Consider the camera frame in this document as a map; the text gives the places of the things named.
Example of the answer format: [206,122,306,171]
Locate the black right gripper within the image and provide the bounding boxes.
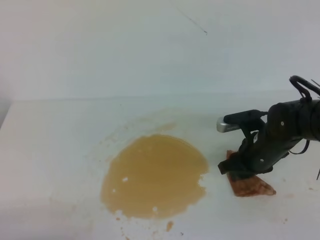
[217,101,313,184]

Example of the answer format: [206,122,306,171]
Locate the brown stained wet rag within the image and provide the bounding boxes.
[225,149,277,198]

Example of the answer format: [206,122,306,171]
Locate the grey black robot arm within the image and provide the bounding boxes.
[218,100,320,181]

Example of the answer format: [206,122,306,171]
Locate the brown coffee spill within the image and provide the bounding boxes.
[100,134,209,219]

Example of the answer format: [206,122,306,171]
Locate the black looped cable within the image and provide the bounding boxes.
[289,75,320,106]

